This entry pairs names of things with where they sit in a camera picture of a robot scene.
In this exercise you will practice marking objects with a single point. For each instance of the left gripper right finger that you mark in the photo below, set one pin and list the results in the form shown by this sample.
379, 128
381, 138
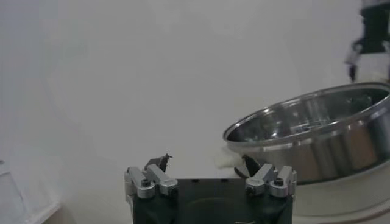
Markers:
262, 179

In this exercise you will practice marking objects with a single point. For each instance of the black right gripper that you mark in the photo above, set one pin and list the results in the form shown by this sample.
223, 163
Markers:
376, 30

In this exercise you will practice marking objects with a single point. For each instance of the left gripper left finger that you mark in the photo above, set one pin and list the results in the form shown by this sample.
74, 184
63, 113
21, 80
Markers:
158, 179

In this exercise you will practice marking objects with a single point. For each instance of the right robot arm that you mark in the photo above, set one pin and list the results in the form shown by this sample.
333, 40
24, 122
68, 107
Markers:
374, 3

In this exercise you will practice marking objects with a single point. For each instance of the perforated steel steamer basket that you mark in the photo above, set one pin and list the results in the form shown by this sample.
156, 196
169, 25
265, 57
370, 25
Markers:
335, 152

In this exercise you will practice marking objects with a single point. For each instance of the white side table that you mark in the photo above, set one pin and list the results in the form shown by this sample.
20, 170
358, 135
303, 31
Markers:
18, 201

